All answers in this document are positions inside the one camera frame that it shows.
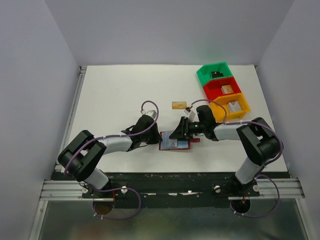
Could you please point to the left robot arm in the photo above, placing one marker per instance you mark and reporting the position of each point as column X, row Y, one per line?
column 81, row 157

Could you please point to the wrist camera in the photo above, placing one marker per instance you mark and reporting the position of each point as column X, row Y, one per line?
column 190, row 114
column 151, row 113

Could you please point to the green plastic bin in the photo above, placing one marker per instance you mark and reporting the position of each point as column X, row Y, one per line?
column 204, row 73

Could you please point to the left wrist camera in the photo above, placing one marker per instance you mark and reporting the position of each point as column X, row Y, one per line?
column 151, row 113

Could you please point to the gold credit card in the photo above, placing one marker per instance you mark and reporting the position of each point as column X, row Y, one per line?
column 179, row 105

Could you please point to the aluminium front rail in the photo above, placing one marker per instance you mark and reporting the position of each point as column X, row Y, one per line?
column 67, row 190

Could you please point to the white VIP card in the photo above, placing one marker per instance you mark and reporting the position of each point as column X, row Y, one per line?
column 168, row 144

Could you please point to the white box in yellow bin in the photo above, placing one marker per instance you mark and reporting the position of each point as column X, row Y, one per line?
column 234, row 106

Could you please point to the tan box in red bin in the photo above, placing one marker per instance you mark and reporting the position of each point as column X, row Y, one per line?
column 226, row 89

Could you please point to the black item in green bin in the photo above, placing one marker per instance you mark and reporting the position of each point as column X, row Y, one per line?
column 216, row 74

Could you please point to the red leather card holder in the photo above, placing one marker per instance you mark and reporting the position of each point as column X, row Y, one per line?
column 182, row 144

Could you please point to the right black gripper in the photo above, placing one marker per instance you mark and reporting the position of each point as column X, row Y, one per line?
column 182, row 131

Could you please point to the aluminium left side rail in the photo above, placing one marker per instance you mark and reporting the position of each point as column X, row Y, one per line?
column 73, row 109

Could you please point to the aluminium rail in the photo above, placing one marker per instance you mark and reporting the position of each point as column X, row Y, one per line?
column 73, row 109
column 67, row 190

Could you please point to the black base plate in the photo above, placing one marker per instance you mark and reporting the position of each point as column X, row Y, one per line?
column 173, row 190

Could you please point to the red plastic bin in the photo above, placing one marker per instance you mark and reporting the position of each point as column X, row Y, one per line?
column 212, row 89

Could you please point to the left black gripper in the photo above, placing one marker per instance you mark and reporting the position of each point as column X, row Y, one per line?
column 156, row 138

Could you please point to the yellow plastic bin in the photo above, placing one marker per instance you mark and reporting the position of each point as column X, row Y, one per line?
column 220, row 110

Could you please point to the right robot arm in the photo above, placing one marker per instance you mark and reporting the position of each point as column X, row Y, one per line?
column 260, row 143

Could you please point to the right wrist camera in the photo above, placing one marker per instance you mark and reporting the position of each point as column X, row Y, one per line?
column 190, row 114

